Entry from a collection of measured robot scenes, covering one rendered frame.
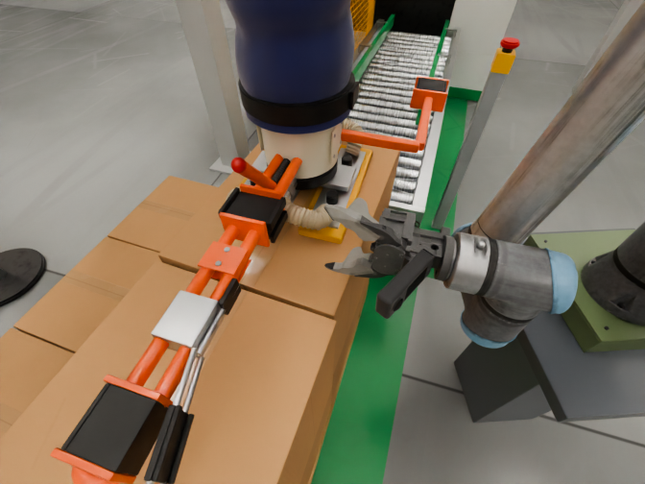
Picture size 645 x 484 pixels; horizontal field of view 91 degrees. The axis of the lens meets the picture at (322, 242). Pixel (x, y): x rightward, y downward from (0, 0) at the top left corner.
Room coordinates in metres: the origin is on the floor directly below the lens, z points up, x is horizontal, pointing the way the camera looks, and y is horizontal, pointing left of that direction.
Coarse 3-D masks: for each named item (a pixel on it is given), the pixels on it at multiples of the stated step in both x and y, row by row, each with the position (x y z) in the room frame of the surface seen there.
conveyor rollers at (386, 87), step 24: (384, 48) 2.79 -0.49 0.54; (408, 48) 2.76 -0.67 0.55; (432, 48) 2.77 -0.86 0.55; (384, 72) 2.34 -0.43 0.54; (408, 72) 2.37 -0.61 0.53; (360, 96) 2.02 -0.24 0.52; (384, 96) 1.98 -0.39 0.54; (408, 96) 2.01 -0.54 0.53; (360, 120) 1.68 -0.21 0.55; (384, 120) 1.70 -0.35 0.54; (408, 120) 1.67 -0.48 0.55; (408, 168) 1.29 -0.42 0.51; (408, 192) 1.11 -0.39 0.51
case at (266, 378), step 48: (144, 288) 0.33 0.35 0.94; (96, 336) 0.24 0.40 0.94; (144, 336) 0.24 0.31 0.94; (240, 336) 0.24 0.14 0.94; (288, 336) 0.24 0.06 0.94; (48, 384) 0.16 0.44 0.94; (96, 384) 0.16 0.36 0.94; (240, 384) 0.16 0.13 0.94; (288, 384) 0.16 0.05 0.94; (48, 432) 0.09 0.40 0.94; (192, 432) 0.09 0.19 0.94; (240, 432) 0.09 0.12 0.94; (288, 432) 0.09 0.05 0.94; (0, 480) 0.03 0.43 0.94; (48, 480) 0.03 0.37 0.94; (144, 480) 0.03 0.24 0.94; (192, 480) 0.03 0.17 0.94; (240, 480) 0.03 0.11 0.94; (288, 480) 0.04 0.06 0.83
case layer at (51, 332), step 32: (160, 192) 1.07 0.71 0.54; (192, 192) 1.07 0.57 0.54; (128, 224) 0.88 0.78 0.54; (160, 224) 0.88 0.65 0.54; (96, 256) 0.72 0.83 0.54; (128, 256) 0.72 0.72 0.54; (64, 288) 0.58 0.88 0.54; (96, 288) 0.58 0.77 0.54; (128, 288) 0.58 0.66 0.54; (32, 320) 0.46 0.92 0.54; (64, 320) 0.46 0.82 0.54; (96, 320) 0.46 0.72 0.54; (352, 320) 0.52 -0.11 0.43; (0, 352) 0.36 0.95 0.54; (32, 352) 0.36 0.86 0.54; (64, 352) 0.36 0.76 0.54; (0, 384) 0.27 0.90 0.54; (32, 384) 0.27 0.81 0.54; (0, 416) 0.19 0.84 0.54
